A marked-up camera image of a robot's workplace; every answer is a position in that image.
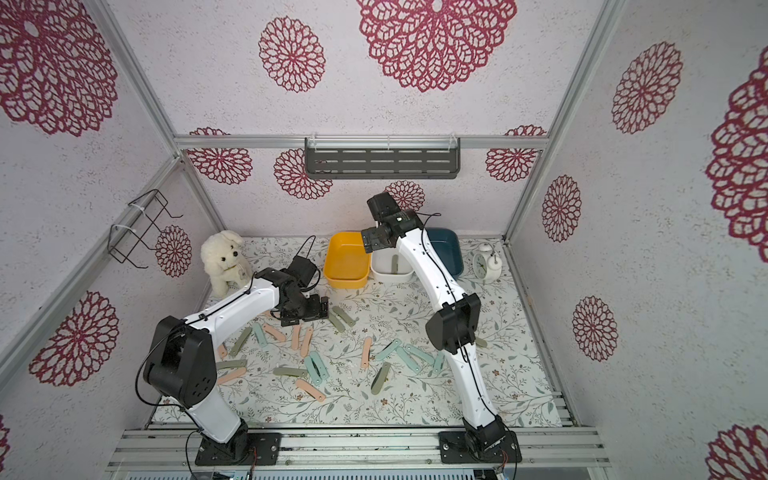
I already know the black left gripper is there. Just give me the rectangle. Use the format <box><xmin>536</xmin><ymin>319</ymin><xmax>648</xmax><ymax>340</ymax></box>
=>
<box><xmin>281</xmin><ymin>293</ymin><xmax>331</xmax><ymax>329</ymax></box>

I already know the dark teal storage box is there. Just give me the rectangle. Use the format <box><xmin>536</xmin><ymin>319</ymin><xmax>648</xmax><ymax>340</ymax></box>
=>
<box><xmin>426</xmin><ymin>228</ymin><xmax>464</xmax><ymax>277</ymax></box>

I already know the mint green fruit knife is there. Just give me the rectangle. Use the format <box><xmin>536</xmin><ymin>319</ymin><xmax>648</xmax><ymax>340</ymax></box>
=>
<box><xmin>374</xmin><ymin>339</ymin><xmax>402</xmax><ymax>361</ymax></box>
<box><xmin>253</xmin><ymin>323</ymin><xmax>268</xmax><ymax>348</ymax></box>
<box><xmin>405</xmin><ymin>344</ymin><xmax>434</xmax><ymax>364</ymax></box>
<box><xmin>309</xmin><ymin>351</ymin><xmax>329</xmax><ymax>380</ymax></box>
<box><xmin>433</xmin><ymin>352</ymin><xmax>445</xmax><ymax>373</ymax></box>
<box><xmin>304</xmin><ymin>356</ymin><xmax>322</xmax><ymax>386</ymax></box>
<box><xmin>395</xmin><ymin>347</ymin><xmax>421</xmax><ymax>374</ymax></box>

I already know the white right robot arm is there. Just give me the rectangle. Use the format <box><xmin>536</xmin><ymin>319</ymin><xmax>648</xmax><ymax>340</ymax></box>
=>
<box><xmin>361</xmin><ymin>191</ymin><xmax>506</xmax><ymax>437</ymax></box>

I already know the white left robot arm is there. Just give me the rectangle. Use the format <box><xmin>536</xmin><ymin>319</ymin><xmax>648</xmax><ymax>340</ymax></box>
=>
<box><xmin>141</xmin><ymin>255</ymin><xmax>328</xmax><ymax>445</ymax></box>

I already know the white storage box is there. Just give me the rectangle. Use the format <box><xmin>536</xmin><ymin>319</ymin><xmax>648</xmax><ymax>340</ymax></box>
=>
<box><xmin>370</xmin><ymin>248</ymin><xmax>414</xmax><ymax>284</ymax></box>

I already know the yellow storage box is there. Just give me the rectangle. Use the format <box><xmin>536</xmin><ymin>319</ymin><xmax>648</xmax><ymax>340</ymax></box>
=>
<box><xmin>323</xmin><ymin>231</ymin><xmax>371</xmax><ymax>290</ymax></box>

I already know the white plush dog toy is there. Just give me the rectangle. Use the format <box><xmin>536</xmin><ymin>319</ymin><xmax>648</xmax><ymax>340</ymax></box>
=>
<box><xmin>200</xmin><ymin>230</ymin><xmax>253</xmax><ymax>299</ymax></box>

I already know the white alarm clock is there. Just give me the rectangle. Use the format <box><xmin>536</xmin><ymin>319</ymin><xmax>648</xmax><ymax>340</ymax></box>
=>
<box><xmin>472</xmin><ymin>243</ymin><xmax>503</xmax><ymax>283</ymax></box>

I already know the grey wall shelf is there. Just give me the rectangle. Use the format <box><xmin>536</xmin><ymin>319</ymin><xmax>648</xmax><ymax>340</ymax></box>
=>
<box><xmin>304</xmin><ymin>136</ymin><xmax>461</xmax><ymax>180</ymax></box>

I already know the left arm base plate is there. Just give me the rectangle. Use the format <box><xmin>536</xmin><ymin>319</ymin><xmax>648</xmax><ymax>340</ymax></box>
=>
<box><xmin>194</xmin><ymin>432</ymin><xmax>282</xmax><ymax>467</ymax></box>

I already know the black wire wall rack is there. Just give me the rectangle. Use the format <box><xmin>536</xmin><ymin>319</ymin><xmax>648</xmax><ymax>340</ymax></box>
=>
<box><xmin>106</xmin><ymin>188</ymin><xmax>182</xmax><ymax>270</ymax></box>

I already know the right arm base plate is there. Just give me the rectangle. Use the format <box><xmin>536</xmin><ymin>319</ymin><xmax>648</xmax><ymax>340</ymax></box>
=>
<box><xmin>438</xmin><ymin>431</ymin><xmax>523</xmax><ymax>464</ymax></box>

